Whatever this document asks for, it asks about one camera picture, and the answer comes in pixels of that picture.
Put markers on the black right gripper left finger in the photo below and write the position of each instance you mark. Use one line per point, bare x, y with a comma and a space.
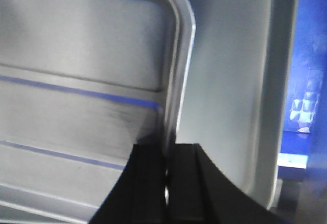
139, 194

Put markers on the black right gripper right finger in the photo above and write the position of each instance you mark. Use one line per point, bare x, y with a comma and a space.
200, 193

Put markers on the small silver ribbed tray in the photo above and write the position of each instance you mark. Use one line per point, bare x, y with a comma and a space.
82, 82

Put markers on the large grey tray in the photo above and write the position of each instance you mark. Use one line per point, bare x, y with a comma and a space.
235, 95

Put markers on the blue bin lower shelf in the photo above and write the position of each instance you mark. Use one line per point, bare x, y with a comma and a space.
302, 160

